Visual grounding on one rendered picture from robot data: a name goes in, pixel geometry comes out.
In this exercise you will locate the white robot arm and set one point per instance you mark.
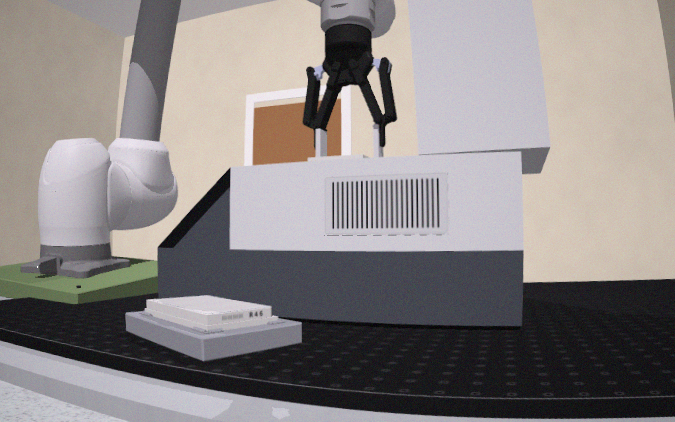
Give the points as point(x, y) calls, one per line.
point(83, 194)

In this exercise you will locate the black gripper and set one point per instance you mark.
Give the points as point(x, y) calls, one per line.
point(348, 57)

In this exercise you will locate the grey lab machine housing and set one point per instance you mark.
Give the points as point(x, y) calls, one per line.
point(424, 239)

